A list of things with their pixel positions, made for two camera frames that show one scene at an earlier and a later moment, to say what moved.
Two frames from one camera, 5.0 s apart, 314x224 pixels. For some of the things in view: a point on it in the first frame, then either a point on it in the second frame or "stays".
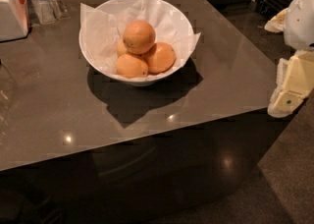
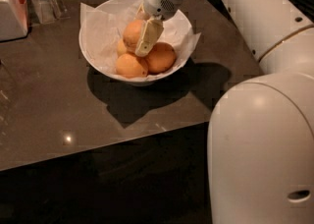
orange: (130, 67) stays
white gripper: (300, 22) → (159, 1)
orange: (138, 36) stays
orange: (161, 58) stays
